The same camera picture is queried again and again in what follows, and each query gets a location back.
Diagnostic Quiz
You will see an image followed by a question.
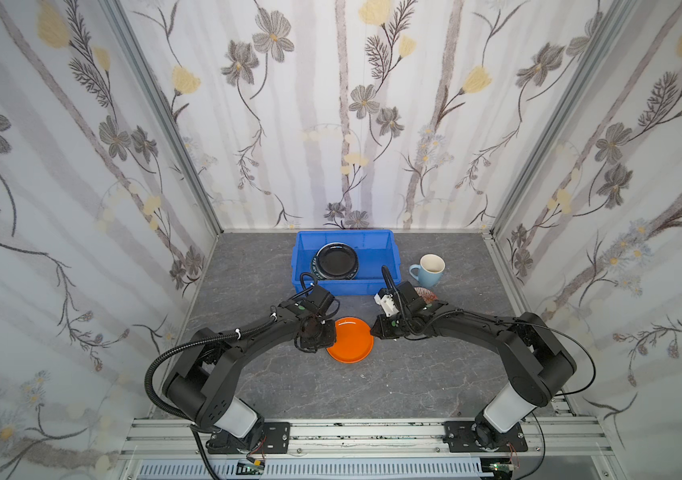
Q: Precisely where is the red patterned small bowl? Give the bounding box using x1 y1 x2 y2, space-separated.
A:
415 287 438 303

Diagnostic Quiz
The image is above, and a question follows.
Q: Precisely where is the orange plate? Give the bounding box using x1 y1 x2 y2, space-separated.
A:
327 317 375 364

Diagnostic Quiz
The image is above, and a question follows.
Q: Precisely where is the black glossy plate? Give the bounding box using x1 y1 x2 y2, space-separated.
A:
311 242 359 280

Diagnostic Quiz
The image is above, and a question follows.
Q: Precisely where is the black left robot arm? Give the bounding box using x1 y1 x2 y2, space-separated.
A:
145 288 337 442

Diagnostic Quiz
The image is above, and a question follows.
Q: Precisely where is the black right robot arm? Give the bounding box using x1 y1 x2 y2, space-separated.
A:
371 282 577 442

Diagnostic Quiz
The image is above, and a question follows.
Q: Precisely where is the light blue ceramic mug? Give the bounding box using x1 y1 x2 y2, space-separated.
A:
408 254 446 289

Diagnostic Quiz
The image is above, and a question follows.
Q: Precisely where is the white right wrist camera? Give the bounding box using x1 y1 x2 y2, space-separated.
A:
374 290 399 318

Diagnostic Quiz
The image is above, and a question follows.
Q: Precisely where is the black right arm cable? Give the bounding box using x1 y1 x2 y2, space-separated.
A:
380 265 598 480

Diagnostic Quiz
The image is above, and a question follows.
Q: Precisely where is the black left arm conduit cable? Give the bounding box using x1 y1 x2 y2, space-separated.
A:
144 326 276 480

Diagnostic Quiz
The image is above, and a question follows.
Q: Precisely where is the aluminium corner frame post right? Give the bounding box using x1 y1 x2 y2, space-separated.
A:
488 1 633 239

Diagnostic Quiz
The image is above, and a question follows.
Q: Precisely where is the aluminium corner frame post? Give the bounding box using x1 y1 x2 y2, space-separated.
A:
488 1 633 239
99 0 224 238

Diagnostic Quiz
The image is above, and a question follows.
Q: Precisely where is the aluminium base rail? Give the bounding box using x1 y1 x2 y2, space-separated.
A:
115 416 618 480

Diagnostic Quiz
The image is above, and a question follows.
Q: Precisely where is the aluminium corner frame post left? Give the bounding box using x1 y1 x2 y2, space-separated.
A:
99 0 224 238

